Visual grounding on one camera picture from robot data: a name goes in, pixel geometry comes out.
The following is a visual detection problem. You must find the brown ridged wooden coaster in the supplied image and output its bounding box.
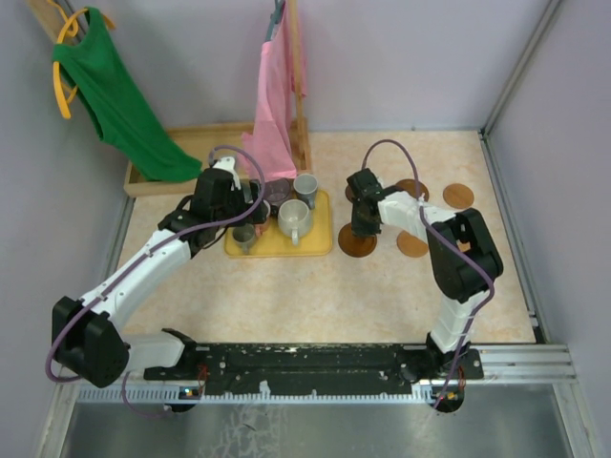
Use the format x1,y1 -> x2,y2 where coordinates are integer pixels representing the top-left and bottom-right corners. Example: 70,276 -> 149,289
338,223 -> 377,258

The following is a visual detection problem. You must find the light wooden coaster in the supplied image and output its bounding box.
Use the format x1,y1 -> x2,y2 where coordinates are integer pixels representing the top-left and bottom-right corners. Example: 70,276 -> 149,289
396,231 -> 429,259
443,183 -> 474,210

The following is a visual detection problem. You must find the grey blue mug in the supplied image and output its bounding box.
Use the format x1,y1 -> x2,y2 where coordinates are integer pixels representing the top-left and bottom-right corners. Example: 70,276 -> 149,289
293,174 -> 319,210

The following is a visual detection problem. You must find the large white mug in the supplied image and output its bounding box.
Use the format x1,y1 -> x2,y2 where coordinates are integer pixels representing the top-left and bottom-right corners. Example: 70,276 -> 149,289
277,199 -> 313,246

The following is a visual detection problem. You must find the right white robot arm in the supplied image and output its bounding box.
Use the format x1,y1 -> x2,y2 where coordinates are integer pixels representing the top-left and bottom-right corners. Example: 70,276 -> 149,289
347,168 -> 503,378

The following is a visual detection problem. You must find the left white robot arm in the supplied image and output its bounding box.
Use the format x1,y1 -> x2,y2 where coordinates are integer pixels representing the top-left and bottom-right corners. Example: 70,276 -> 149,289
46,166 -> 265,388

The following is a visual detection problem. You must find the purple glass cup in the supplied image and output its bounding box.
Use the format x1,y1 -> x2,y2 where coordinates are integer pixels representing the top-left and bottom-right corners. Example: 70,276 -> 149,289
263,178 -> 292,218

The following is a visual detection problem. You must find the small green grey mug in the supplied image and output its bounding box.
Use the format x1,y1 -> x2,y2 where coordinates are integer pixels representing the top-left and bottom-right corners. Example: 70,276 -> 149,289
232,224 -> 257,255

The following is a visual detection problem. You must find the yellow plastic tray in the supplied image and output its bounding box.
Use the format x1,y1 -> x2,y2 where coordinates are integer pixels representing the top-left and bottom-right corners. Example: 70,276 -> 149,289
223,190 -> 333,259

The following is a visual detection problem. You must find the pink lettered mug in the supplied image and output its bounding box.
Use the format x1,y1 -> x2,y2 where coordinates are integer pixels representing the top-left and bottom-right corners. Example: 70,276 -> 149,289
255,221 -> 269,237

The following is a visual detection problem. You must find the wooden tray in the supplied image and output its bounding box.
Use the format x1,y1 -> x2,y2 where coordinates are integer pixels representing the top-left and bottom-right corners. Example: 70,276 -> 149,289
123,122 -> 254,198

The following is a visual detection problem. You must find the pink shirt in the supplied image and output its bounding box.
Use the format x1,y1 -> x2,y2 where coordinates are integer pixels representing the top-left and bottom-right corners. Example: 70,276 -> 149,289
242,2 -> 297,181

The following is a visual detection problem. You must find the green shirt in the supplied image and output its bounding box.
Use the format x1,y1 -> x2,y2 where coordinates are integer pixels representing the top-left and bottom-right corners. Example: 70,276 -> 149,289
52,7 -> 202,182

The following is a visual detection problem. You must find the yellow clothes hanger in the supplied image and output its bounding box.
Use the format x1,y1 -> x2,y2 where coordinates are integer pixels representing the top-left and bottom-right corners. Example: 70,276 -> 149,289
46,0 -> 91,119

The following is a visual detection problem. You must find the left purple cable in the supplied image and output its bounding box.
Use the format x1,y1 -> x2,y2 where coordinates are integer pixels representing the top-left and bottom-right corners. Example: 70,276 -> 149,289
44,145 -> 266,421

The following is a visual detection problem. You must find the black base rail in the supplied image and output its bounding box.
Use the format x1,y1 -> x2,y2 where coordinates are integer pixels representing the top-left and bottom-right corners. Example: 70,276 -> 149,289
142,341 -> 484,397

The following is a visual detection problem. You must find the aluminium frame rail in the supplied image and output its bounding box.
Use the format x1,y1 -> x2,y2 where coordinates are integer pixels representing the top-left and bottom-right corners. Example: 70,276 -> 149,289
475,343 -> 577,385

